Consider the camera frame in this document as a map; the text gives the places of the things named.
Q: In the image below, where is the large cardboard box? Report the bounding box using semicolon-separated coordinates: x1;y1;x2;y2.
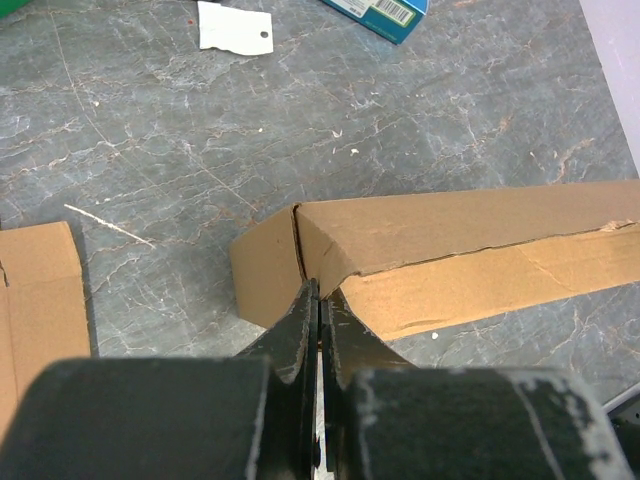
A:
230;180;639;340

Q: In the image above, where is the green plastic tray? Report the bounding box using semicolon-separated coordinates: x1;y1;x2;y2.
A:
0;0;29;19

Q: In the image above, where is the blue rectangular box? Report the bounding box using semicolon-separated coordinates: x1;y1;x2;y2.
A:
323;0;430;45

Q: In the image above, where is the small flat cardboard box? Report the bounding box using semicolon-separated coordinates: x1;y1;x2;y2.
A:
1;222;90;432

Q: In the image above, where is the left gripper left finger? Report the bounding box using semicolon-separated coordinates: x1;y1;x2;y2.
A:
1;281;321;479

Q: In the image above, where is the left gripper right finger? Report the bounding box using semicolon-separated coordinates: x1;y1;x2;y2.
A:
320;293;635;479

